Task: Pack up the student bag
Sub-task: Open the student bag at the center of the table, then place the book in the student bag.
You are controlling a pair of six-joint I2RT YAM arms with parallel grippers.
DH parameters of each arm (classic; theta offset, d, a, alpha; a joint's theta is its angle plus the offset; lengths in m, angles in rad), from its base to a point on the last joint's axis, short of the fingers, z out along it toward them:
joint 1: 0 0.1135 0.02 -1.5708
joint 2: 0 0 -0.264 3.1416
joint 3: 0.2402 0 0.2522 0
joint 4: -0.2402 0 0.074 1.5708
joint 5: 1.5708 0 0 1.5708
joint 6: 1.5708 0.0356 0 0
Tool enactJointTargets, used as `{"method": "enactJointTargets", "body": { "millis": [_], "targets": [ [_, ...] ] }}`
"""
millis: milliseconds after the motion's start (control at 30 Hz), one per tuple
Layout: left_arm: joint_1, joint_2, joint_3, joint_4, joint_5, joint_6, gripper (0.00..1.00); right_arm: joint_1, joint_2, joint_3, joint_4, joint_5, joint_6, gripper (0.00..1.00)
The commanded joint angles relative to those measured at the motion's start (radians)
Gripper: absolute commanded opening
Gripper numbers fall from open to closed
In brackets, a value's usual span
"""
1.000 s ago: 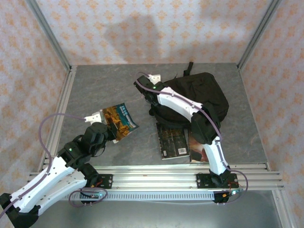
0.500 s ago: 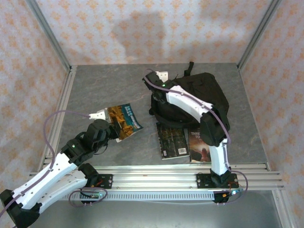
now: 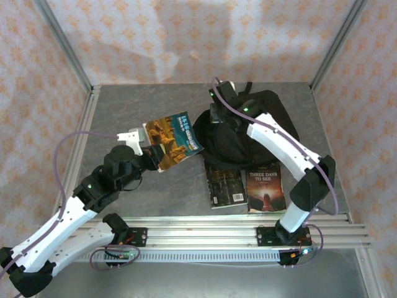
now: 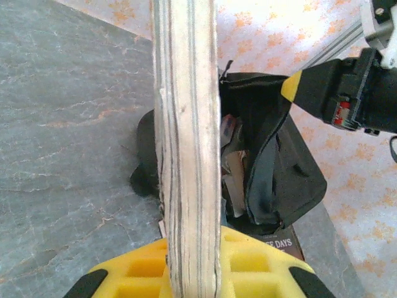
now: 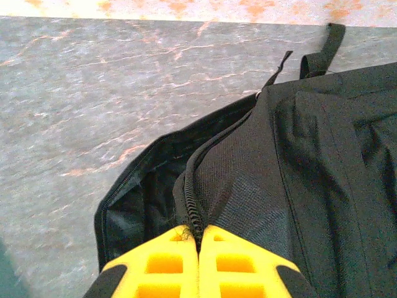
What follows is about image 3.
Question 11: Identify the slotted grey cable duct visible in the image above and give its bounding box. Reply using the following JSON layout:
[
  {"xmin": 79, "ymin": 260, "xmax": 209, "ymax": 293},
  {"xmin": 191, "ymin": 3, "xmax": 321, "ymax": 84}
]
[{"xmin": 71, "ymin": 250, "xmax": 282, "ymax": 264}]

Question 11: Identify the black paperback book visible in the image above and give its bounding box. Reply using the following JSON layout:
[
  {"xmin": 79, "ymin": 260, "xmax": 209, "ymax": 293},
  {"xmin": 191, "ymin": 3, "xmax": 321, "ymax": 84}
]
[{"xmin": 203, "ymin": 161, "xmax": 249, "ymax": 209}]

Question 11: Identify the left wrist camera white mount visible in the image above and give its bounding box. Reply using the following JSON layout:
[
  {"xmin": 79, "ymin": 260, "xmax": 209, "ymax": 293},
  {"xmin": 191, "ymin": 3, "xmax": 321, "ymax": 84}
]
[{"xmin": 117, "ymin": 128, "xmax": 146, "ymax": 156}]

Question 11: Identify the aluminium frame post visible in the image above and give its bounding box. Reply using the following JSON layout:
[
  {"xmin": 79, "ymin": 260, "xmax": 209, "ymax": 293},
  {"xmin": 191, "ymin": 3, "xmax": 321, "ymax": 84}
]
[
  {"xmin": 33, "ymin": 0, "xmax": 94, "ymax": 93},
  {"xmin": 310, "ymin": 0, "xmax": 370, "ymax": 93}
]

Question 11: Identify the small lit circuit board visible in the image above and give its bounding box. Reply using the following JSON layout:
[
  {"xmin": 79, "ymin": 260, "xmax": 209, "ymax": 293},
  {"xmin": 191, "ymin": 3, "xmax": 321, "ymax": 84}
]
[
  {"xmin": 105, "ymin": 250, "xmax": 135, "ymax": 261},
  {"xmin": 290, "ymin": 246, "xmax": 318, "ymax": 259}
]

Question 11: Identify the Three Days To See book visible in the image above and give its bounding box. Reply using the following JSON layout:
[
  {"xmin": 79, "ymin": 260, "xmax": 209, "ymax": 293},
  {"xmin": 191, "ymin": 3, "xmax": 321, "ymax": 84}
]
[{"xmin": 246, "ymin": 163, "xmax": 287, "ymax": 214}]

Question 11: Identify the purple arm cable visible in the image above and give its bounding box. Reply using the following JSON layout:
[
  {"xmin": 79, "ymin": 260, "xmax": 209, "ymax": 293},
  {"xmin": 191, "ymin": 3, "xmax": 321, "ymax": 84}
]
[
  {"xmin": 210, "ymin": 77, "xmax": 339, "ymax": 269},
  {"xmin": 0, "ymin": 131, "xmax": 142, "ymax": 298}
]

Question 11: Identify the National Geography book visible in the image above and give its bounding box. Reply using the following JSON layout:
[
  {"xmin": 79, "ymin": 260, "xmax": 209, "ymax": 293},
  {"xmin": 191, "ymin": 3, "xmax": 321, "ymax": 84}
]
[{"xmin": 142, "ymin": 111, "xmax": 205, "ymax": 173}]

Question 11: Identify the black fabric backpack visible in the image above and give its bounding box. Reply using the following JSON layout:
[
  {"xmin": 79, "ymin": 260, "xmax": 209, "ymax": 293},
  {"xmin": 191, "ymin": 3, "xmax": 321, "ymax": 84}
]
[{"xmin": 192, "ymin": 82, "xmax": 300, "ymax": 170}]

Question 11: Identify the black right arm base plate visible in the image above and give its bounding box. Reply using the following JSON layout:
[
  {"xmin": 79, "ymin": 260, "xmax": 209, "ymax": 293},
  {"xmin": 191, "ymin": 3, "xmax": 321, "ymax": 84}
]
[{"xmin": 256, "ymin": 226, "xmax": 312, "ymax": 248}]

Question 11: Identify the grey metal sheet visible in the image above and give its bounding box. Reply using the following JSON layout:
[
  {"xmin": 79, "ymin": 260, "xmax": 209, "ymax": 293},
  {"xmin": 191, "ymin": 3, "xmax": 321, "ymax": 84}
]
[{"xmin": 33, "ymin": 262, "xmax": 370, "ymax": 298}]

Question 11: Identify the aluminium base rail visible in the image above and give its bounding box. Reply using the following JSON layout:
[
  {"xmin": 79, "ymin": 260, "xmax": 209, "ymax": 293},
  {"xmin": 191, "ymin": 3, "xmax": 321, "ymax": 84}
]
[{"xmin": 32, "ymin": 215, "xmax": 372, "ymax": 249}]

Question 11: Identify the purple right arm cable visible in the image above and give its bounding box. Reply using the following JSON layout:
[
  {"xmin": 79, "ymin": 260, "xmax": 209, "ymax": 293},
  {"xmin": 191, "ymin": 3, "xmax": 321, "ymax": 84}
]
[{"xmin": 210, "ymin": 77, "xmax": 339, "ymax": 269}]

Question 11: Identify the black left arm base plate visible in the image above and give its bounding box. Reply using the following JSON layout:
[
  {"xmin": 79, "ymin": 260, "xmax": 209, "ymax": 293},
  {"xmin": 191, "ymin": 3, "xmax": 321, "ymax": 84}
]
[{"xmin": 92, "ymin": 227, "xmax": 148, "ymax": 248}]

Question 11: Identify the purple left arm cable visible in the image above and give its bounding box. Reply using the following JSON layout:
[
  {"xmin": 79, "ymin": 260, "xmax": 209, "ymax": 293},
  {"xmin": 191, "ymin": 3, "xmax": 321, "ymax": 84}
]
[{"xmin": 0, "ymin": 131, "xmax": 142, "ymax": 298}]

